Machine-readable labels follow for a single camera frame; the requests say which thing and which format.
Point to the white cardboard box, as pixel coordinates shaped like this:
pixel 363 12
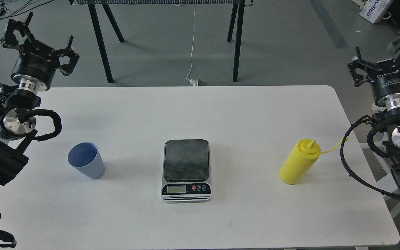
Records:
pixel 374 10

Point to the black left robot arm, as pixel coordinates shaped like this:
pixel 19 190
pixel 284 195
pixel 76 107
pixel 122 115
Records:
pixel 21 119

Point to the digital kitchen scale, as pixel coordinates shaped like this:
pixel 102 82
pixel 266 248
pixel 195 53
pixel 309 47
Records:
pixel 186 176

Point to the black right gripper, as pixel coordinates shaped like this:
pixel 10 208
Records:
pixel 385 84

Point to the blue plastic cup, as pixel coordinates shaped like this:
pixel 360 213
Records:
pixel 85 157

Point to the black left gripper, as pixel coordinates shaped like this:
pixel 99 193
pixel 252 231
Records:
pixel 33 63

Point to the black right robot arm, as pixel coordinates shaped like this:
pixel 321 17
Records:
pixel 384 137

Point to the yellow squeeze bottle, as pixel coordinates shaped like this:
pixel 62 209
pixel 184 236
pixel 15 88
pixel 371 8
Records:
pixel 301 158

